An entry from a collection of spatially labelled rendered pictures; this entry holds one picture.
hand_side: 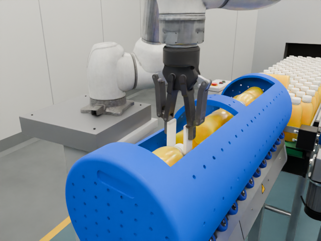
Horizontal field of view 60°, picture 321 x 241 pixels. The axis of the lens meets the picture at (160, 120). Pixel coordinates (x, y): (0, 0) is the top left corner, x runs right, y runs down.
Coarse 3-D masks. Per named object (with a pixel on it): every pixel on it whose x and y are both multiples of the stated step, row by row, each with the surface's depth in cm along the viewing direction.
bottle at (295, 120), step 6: (294, 108) 125; (300, 108) 125; (294, 114) 125; (300, 114) 125; (294, 120) 126; (300, 120) 127; (294, 126) 127; (288, 132) 129; (288, 138) 130; (294, 138) 129
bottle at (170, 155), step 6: (156, 150) 58; (162, 150) 58; (168, 150) 58; (174, 150) 59; (180, 150) 62; (162, 156) 56; (168, 156) 57; (174, 156) 58; (180, 156) 59; (168, 162) 56; (174, 162) 57
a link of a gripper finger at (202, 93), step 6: (204, 84) 54; (210, 84) 56; (198, 90) 56; (204, 90) 55; (198, 96) 56; (204, 96) 56; (198, 102) 56; (204, 102) 57; (198, 108) 57; (204, 108) 58; (198, 114) 57; (204, 114) 59; (198, 120) 58; (204, 120) 60
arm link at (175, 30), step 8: (160, 16) 52; (168, 16) 51; (176, 16) 50; (184, 16) 50; (192, 16) 50; (200, 16) 51; (160, 24) 53; (168, 24) 51; (176, 24) 50; (184, 24) 50; (192, 24) 51; (200, 24) 52; (160, 32) 54; (168, 32) 52; (176, 32) 51; (184, 32) 51; (192, 32) 51; (200, 32) 53; (160, 40) 54; (168, 40) 53; (176, 40) 52; (184, 40) 51; (192, 40) 52; (200, 40) 53
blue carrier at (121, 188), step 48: (288, 96) 107; (144, 144) 77; (240, 144) 65; (96, 192) 50; (144, 192) 43; (192, 192) 47; (240, 192) 66; (96, 240) 55; (144, 240) 46; (192, 240) 45
